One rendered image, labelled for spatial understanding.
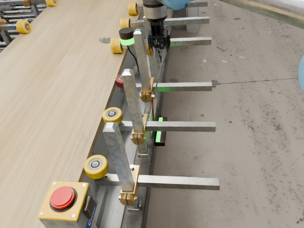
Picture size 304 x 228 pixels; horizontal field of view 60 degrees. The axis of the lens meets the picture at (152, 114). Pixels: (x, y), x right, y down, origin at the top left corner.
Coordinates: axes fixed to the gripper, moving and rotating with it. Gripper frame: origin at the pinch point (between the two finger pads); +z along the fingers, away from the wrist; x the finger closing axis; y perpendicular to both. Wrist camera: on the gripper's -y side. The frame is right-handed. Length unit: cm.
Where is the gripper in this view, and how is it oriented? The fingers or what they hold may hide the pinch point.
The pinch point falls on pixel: (161, 58)
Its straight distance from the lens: 117.2
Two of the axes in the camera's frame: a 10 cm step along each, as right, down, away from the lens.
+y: -1.1, 6.8, -7.2
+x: 9.9, 0.0, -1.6
